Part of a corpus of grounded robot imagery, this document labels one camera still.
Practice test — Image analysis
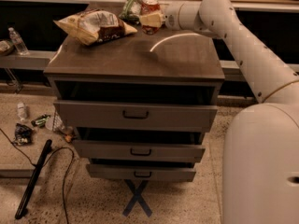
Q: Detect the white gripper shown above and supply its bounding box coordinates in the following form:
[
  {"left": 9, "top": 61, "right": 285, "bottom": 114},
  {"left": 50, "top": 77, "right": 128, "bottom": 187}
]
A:
[{"left": 139, "top": 1, "right": 201, "bottom": 31}]

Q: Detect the red coke can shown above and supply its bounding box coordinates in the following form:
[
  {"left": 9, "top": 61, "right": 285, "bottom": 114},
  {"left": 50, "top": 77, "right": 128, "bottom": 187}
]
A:
[{"left": 139, "top": 0, "right": 161, "bottom": 35}]

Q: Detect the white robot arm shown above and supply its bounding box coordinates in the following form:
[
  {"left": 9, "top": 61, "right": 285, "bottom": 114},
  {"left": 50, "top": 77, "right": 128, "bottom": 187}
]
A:
[{"left": 140, "top": 0, "right": 299, "bottom": 224}]

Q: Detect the green chip bag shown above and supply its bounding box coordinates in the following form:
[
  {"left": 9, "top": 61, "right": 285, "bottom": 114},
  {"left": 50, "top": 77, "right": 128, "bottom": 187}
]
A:
[{"left": 119, "top": 0, "right": 145, "bottom": 24}]

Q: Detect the brown chip bag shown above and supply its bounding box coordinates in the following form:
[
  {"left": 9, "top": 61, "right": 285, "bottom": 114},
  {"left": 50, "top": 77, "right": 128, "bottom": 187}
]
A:
[{"left": 54, "top": 9, "right": 137, "bottom": 46}]

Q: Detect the green can on floor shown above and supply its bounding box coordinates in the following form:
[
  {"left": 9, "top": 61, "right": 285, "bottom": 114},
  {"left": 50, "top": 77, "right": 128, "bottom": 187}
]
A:
[{"left": 31, "top": 114, "right": 50, "bottom": 128}]

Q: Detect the dark snack bag on floor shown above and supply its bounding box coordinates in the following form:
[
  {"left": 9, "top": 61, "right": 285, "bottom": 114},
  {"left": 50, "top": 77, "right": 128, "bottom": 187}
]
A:
[{"left": 15, "top": 123, "right": 33, "bottom": 146}]

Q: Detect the grey drawer cabinet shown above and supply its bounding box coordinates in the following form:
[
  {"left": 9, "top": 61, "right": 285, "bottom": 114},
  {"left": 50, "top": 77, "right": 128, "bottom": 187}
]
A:
[{"left": 45, "top": 28, "right": 224, "bottom": 169}]

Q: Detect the top grey drawer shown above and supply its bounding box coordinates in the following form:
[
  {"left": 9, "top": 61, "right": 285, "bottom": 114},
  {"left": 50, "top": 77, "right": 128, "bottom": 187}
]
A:
[{"left": 54, "top": 100, "right": 217, "bottom": 132}]

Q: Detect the grey drawer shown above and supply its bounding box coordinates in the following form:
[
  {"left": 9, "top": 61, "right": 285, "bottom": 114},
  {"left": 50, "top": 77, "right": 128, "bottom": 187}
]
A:
[
  {"left": 54, "top": 100, "right": 217, "bottom": 132},
  {"left": 86, "top": 164, "right": 196, "bottom": 182},
  {"left": 73, "top": 140, "right": 205, "bottom": 162}
]

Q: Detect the clear water bottle on ledge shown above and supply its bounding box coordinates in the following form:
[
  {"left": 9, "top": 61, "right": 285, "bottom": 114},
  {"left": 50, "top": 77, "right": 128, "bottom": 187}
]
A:
[{"left": 8, "top": 27, "right": 29, "bottom": 55}]

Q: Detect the clear cup on floor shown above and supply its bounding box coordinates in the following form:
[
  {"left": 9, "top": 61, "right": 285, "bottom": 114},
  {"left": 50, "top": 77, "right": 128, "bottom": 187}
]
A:
[{"left": 45, "top": 112, "right": 73, "bottom": 135}]

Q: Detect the middle grey drawer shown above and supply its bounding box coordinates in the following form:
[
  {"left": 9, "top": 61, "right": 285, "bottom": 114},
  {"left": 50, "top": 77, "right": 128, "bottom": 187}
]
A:
[{"left": 73, "top": 140, "right": 205, "bottom": 162}]

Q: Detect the bowl on left ledge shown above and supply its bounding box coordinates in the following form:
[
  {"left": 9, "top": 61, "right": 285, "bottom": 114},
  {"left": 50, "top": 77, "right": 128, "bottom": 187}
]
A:
[{"left": 0, "top": 40, "right": 14, "bottom": 56}]

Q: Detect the plastic bottle on floor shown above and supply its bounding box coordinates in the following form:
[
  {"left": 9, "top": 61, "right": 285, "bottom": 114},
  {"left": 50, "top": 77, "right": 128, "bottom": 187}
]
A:
[{"left": 17, "top": 102, "right": 28, "bottom": 122}]

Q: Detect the bottom grey drawer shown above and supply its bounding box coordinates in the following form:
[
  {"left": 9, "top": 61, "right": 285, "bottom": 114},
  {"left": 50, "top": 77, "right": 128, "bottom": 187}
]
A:
[{"left": 86, "top": 164, "right": 196, "bottom": 182}]

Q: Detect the black bar on floor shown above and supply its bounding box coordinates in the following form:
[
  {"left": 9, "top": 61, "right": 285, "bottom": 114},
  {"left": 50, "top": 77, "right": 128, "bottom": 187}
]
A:
[{"left": 15, "top": 139, "right": 52, "bottom": 219}]

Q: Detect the blue tape cross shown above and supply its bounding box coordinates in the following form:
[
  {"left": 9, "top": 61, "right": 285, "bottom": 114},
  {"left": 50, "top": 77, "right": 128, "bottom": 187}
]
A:
[{"left": 122, "top": 179, "right": 152, "bottom": 217}]

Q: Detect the black cable left floor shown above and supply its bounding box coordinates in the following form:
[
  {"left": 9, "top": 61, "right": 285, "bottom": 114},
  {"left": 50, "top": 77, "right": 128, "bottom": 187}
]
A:
[{"left": 0, "top": 128, "right": 77, "bottom": 224}]

